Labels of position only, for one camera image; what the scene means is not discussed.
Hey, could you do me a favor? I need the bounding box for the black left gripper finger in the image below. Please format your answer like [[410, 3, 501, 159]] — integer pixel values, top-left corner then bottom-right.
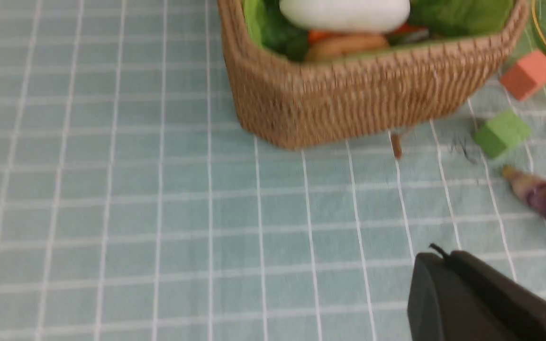
[[407, 244, 546, 341]]

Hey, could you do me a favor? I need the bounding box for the tan potato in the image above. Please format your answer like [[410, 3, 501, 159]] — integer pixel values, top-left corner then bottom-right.
[[303, 33, 390, 63]]

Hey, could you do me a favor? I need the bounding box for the orange carrot with leaves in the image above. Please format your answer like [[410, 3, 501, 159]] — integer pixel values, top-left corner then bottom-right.
[[307, 23, 430, 45]]

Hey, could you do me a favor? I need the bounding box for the white radish with leaves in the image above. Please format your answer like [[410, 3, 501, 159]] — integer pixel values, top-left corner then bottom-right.
[[259, 0, 412, 60]]

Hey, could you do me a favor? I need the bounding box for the green foam cube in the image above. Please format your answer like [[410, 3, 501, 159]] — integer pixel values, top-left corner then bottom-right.
[[473, 109, 532, 160]]

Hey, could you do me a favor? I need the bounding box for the orange foam cube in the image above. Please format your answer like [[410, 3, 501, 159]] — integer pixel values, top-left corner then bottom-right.
[[499, 50, 546, 101]]

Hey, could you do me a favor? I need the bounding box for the woven wicker basket green lining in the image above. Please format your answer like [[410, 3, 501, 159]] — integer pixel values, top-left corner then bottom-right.
[[218, 0, 529, 150]]

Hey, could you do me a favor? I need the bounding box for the green checkered tablecloth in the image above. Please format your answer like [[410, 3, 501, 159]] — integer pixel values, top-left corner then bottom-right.
[[0, 0, 546, 341]]

